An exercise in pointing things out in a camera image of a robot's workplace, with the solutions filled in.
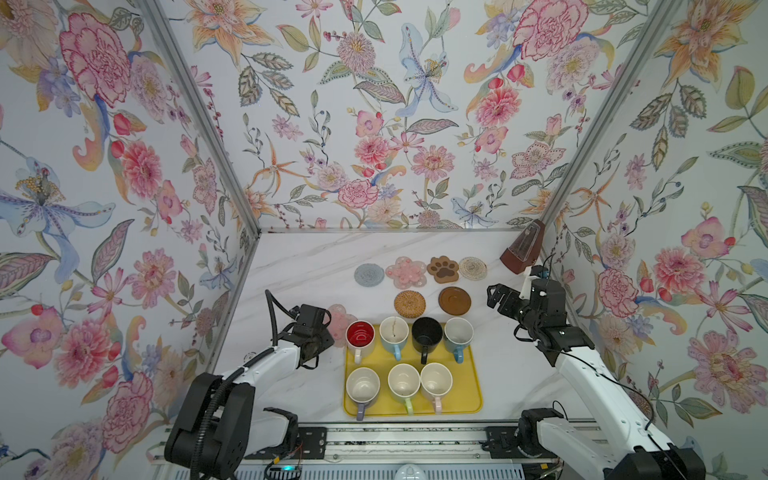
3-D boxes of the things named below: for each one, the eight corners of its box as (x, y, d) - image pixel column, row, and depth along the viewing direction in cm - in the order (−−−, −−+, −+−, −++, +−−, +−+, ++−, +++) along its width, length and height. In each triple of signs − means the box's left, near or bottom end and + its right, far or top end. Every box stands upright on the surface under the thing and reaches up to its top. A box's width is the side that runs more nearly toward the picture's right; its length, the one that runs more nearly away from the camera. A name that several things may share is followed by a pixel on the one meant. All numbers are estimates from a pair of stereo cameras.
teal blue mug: (437, 362, 88) (442, 348, 81) (444, 330, 95) (449, 313, 87) (463, 370, 87) (470, 356, 79) (468, 337, 94) (475, 321, 86)
